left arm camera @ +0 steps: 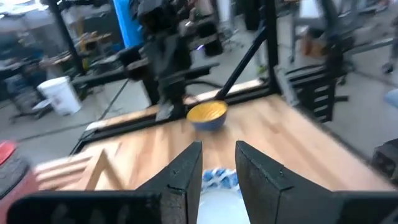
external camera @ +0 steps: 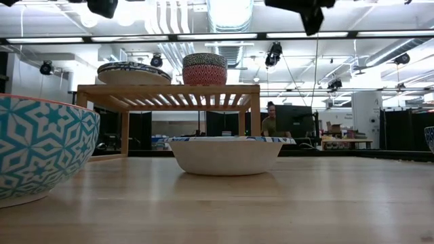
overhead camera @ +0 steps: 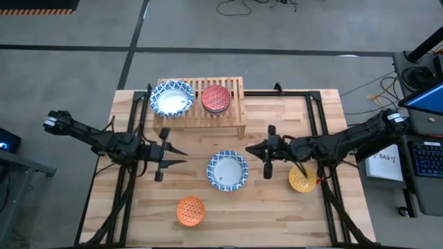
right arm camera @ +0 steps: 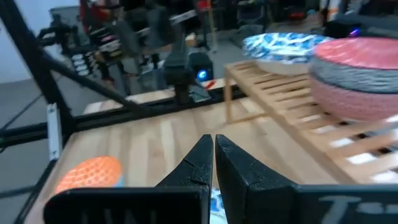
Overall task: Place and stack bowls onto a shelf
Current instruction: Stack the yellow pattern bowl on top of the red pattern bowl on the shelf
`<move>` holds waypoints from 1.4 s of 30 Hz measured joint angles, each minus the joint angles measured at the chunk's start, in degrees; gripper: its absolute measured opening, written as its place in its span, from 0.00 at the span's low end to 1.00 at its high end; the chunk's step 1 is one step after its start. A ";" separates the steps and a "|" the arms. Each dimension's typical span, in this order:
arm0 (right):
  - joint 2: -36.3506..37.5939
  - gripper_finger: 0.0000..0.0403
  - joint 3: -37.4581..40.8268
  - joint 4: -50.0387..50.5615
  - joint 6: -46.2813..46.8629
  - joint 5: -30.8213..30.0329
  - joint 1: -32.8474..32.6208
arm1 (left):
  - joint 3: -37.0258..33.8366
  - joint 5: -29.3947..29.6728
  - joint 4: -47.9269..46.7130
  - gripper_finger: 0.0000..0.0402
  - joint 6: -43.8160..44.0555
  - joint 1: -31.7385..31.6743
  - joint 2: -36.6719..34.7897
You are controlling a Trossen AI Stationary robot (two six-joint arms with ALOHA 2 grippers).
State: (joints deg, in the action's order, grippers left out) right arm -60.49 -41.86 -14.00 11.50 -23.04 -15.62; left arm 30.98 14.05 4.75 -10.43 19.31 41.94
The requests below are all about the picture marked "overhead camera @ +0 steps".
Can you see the white paper sheet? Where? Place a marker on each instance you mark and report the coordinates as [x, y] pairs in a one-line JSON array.
[[385, 166]]

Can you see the black keyboard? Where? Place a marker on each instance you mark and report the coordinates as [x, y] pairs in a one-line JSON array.
[[427, 159]]

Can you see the black stand post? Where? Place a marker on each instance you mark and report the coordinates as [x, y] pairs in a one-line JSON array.
[[425, 45]]

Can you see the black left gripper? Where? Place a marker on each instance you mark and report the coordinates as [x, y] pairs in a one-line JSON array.
[[161, 155]]

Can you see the red inside black-white patterned bowl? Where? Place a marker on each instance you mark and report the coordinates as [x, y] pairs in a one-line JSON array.
[[216, 98]]

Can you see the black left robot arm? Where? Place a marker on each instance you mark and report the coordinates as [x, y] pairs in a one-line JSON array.
[[104, 138]]

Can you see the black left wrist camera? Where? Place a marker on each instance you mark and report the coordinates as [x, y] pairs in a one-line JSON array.
[[151, 151]]

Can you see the black laptop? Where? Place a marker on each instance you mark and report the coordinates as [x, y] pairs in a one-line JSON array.
[[8, 140]]

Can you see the black metal table frame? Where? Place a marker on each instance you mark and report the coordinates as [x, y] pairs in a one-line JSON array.
[[294, 93]]

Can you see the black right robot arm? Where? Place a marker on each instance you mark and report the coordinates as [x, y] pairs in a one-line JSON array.
[[346, 141]]

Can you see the yellow inside blue patterned bowl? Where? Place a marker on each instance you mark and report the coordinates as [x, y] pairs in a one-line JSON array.
[[302, 180]]

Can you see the blue-lit computer monitor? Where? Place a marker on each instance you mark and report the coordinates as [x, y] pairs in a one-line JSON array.
[[424, 100]]

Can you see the slatted bamboo shelf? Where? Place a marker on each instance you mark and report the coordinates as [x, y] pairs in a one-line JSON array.
[[239, 117]]

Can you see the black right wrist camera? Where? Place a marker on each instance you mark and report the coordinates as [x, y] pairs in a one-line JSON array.
[[277, 142]]

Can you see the orange inside teal patterned bowl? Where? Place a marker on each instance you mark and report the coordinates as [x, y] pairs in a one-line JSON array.
[[190, 211]]

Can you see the grey desk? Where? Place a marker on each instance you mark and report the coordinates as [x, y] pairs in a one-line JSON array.
[[418, 197], [20, 166]]

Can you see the blue white patterned paper bowl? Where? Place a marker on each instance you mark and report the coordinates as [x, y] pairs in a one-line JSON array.
[[227, 171], [172, 100]]

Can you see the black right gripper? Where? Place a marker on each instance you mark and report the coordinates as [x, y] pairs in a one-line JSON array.
[[277, 152]]

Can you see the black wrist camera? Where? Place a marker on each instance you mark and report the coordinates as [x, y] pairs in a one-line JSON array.
[[151, 151], [277, 142]]

